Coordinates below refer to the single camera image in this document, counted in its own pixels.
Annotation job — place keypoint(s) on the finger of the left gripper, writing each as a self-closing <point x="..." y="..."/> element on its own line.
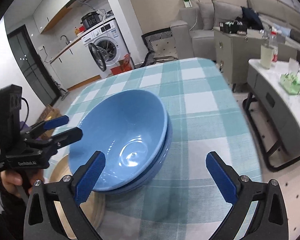
<point x="53" y="123"/>
<point x="62" y="139"/>

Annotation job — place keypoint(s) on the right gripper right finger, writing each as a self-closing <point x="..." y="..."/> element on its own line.
<point x="225" y="177"/>

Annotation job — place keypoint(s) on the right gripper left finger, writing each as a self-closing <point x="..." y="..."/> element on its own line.
<point x="86" y="176"/>

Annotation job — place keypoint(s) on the beige round plate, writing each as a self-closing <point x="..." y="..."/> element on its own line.
<point x="93" y="208"/>

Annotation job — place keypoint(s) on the blue bowl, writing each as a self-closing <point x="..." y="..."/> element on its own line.
<point x="129" y="127"/>
<point x="152" y="170"/>

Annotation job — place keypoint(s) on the white kitchen cabinet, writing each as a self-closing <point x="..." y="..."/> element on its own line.
<point x="75" y="65"/>

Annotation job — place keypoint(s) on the person's left hand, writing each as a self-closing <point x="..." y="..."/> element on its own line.
<point x="11" y="180"/>

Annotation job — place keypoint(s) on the brown cardboard box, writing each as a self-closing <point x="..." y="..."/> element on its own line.
<point x="49" y="113"/>

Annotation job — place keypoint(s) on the teal plaid tablecloth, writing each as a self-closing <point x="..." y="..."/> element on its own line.
<point x="182" y="201"/>

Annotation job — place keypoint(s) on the red cardboard box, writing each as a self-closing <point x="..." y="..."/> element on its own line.
<point x="124" y="66"/>

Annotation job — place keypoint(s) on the white marble coffee table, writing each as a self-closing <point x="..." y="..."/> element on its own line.
<point x="282" y="109"/>

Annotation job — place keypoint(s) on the white washing machine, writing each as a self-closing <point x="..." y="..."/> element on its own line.
<point x="106" y="47"/>

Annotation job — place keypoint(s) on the green tissue pack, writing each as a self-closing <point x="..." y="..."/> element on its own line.
<point x="290" y="83"/>

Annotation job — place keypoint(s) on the black pressure cooker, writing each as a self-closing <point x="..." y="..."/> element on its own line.
<point x="90" y="19"/>

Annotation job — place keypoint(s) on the grey storage cabinet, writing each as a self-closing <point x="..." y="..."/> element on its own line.
<point x="233" y="53"/>

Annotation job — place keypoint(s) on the beige tumbler cup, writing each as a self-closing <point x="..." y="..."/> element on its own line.
<point x="266" y="55"/>

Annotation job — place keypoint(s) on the black patterned playpen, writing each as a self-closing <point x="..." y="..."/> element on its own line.
<point x="161" y="47"/>

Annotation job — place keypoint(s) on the clear plastic bottle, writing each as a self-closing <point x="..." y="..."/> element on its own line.
<point x="273" y="43"/>

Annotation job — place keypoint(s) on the grey sofa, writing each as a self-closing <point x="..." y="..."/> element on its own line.
<point x="193" y="30"/>

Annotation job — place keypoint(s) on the black tray on cabinet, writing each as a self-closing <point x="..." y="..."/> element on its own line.
<point x="233" y="27"/>

